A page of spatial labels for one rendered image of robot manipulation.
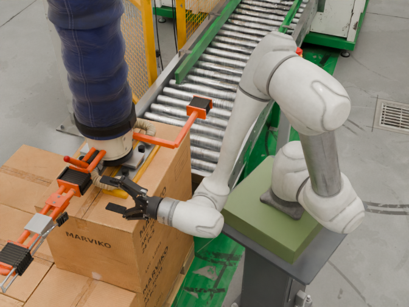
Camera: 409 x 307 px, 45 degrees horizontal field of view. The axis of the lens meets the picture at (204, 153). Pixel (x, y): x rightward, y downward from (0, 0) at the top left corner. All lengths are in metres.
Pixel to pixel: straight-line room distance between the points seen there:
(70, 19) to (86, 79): 0.22
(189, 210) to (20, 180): 1.26
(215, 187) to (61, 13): 0.73
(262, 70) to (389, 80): 3.12
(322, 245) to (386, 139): 1.86
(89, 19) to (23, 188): 1.26
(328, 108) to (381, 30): 3.91
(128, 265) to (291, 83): 1.02
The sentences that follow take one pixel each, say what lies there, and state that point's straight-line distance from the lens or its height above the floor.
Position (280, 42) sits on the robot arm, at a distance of 1.33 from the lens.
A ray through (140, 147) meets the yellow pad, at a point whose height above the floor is 0.99.
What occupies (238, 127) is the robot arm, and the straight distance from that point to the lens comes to 1.41.
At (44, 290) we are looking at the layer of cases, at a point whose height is 0.54.
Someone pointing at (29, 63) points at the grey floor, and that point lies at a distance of 4.60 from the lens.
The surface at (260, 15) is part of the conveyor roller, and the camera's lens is 3.93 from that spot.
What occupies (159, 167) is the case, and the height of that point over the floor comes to 0.94.
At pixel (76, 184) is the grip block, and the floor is 1.10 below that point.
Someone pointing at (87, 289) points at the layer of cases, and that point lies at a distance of 2.14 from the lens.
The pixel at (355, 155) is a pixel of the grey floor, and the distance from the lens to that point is 3.54.
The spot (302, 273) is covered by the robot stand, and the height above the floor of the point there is 0.75.
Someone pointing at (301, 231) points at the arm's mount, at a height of 0.84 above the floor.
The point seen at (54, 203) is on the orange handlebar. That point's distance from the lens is 1.71.
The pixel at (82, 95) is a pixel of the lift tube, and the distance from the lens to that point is 1.70.
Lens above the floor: 2.31
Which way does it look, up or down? 43 degrees down
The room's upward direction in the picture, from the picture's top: straight up
